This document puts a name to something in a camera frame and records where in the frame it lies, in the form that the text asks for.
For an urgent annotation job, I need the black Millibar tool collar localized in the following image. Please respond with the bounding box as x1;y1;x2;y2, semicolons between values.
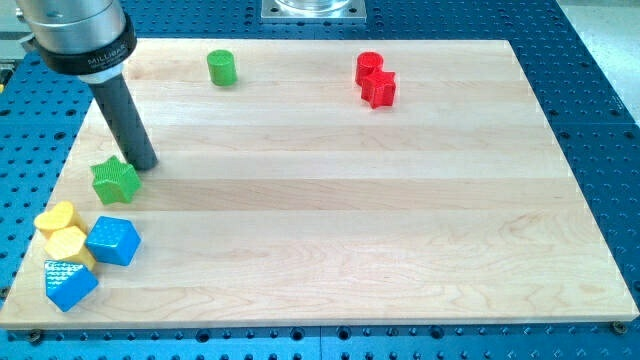
32;11;137;83

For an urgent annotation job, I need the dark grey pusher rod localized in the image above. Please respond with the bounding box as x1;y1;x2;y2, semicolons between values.
89;74;158;171

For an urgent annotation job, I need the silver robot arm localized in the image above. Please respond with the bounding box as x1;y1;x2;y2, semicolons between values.
16;0;158;170

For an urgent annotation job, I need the green star block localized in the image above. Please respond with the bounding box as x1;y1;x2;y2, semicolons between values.
90;156;141;205

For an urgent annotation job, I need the green cylinder block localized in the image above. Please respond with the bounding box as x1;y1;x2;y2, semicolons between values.
206;49;237;86

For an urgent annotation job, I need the yellow heart block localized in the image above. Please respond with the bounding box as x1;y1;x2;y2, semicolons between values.
33;201;88;239

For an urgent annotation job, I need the blue cube block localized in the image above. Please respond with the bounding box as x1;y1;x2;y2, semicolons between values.
86;216;141;266

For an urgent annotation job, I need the yellow hexagon block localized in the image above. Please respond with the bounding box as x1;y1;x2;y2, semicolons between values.
44;226;96;270

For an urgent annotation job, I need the blue triangle block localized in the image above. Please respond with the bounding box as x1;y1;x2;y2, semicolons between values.
44;260;99;312

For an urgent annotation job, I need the light wooden board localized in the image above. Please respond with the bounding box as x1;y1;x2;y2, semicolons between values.
1;39;639;329

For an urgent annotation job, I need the red cylinder block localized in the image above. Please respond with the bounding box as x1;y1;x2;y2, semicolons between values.
355;51;384;86

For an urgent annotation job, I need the red star block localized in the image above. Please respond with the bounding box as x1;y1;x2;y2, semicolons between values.
361;71;396;109

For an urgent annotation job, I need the blue perforated metal table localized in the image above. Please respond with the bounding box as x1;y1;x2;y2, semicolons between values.
1;0;639;359

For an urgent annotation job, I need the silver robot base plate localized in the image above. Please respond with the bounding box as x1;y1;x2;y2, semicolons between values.
260;0;367;23

